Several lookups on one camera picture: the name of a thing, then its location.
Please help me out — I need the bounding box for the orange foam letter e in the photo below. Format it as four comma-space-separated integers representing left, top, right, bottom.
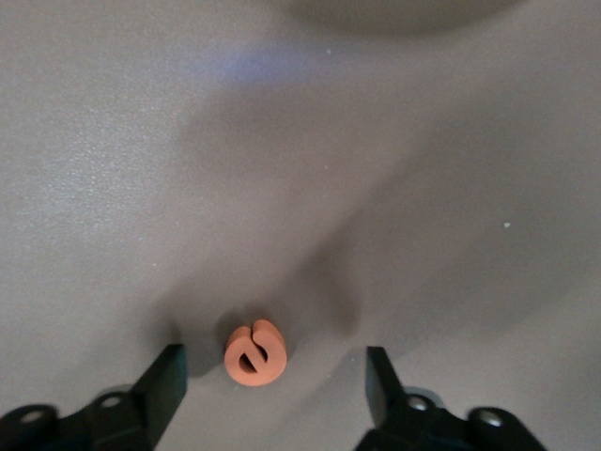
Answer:
223, 319, 287, 388

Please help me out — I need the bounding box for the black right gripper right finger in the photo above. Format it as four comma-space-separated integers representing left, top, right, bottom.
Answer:
356, 346, 550, 451

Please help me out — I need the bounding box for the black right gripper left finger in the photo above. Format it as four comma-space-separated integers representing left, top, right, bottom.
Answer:
0, 344, 189, 451

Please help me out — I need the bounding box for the light green plate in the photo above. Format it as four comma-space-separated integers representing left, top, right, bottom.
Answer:
281, 0, 527, 37

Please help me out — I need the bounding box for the brown table cover sheet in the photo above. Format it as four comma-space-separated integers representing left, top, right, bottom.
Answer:
0, 0, 601, 451

